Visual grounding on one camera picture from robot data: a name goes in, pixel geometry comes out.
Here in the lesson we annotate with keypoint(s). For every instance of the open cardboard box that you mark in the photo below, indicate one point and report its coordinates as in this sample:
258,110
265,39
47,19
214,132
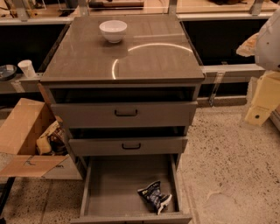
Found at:
18,135

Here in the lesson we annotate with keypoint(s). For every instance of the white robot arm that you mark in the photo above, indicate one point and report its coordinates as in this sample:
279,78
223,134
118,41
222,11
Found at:
267,55

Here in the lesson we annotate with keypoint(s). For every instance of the blue chip bag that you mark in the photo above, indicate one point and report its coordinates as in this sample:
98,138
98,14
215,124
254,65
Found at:
153,195

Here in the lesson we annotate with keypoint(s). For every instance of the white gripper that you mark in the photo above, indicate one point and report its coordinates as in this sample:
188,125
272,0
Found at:
269,46

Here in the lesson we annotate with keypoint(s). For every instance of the dark round dish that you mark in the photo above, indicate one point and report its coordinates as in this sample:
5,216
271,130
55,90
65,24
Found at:
7,72

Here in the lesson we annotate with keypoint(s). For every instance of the top grey drawer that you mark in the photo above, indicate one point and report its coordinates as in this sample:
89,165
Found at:
101,115

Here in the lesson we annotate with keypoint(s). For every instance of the black top drawer handle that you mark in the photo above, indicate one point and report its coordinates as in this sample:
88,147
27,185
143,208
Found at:
120,113

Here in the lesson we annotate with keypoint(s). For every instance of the black drawer handle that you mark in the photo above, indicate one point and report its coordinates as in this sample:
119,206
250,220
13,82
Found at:
120,113
136,146

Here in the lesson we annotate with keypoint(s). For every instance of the black middle drawer handle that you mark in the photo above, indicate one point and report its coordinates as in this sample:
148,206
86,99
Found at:
136,146

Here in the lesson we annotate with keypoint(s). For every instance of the white paper cup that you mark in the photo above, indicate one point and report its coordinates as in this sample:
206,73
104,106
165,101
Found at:
27,68

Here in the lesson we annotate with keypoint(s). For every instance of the grey drawer cabinet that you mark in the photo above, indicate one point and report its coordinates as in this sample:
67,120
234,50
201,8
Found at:
153,63

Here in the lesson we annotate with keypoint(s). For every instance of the white ceramic bowl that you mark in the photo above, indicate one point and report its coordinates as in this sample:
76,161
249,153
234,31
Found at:
113,30

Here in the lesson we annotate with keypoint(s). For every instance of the snack bags in box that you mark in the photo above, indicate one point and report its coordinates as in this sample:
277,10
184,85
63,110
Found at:
51,142

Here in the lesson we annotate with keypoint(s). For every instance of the middle grey drawer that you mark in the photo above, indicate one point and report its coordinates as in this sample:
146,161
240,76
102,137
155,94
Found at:
113,146

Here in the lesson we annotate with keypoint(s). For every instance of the bottom grey drawer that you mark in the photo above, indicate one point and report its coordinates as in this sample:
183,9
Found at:
110,193

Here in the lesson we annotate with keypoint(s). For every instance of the grey drawer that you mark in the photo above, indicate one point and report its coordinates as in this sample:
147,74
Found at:
110,193
101,115
113,146

